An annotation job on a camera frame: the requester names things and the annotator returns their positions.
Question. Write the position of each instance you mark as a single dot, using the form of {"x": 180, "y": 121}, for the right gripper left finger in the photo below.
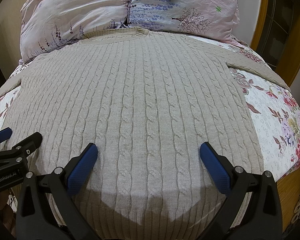
{"x": 46, "y": 209}

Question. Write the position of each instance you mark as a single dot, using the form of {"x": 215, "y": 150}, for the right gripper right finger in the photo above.
{"x": 252, "y": 208}

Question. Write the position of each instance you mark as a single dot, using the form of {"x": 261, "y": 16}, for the wooden headboard frame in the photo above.
{"x": 277, "y": 37}

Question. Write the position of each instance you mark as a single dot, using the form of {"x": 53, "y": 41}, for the beige cable-knit sweater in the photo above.
{"x": 147, "y": 100}

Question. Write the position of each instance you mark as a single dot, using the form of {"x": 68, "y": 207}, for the pink floral pillow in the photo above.
{"x": 47, "y": 25}

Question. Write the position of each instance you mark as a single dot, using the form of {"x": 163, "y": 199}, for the floral bed sheet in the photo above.
{"x": 273, "y": 109}

